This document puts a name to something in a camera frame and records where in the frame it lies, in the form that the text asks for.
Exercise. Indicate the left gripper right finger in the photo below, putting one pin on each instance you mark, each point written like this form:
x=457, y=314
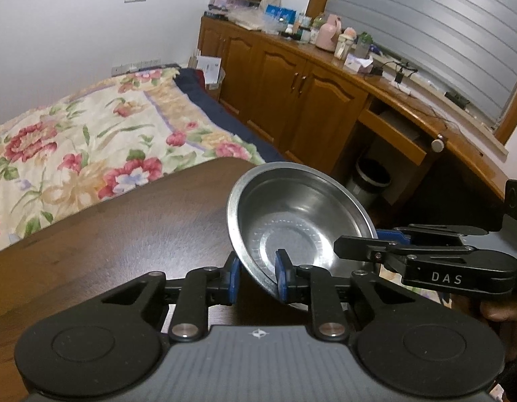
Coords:
x=319, y=290

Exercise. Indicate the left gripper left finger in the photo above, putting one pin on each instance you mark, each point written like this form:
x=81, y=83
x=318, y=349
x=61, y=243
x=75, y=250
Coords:
x=196, y=293

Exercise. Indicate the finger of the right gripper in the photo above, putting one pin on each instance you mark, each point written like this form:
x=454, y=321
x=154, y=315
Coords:
x=392, y=235
x=365, y=249

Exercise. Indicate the large steel bowl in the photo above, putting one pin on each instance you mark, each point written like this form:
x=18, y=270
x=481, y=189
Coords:
x=289, y=206

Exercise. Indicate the right hand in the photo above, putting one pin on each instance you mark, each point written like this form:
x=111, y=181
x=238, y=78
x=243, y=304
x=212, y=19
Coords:
x=501, y=316

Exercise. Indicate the wooden sideboard cabinet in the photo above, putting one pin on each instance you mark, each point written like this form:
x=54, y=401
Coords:
x=303, y=101

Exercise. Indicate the white tissue box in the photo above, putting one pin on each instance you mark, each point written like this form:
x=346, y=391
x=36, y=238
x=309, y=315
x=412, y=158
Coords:
x=359, y=65

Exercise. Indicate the floral bed quilt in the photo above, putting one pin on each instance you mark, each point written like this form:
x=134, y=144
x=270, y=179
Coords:
x=109, y=139

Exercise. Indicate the pink bottle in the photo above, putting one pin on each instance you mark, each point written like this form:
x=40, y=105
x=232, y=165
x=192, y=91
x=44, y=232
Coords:
x=328, y=34

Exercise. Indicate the window roller blind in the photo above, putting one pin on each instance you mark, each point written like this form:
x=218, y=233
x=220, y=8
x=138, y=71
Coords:
x=469, y=45

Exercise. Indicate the white paper bag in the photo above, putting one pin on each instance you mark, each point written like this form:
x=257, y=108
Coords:
x=210, y=67

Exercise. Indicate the blue box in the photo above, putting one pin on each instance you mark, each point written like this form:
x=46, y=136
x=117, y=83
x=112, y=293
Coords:
x=282, y=14

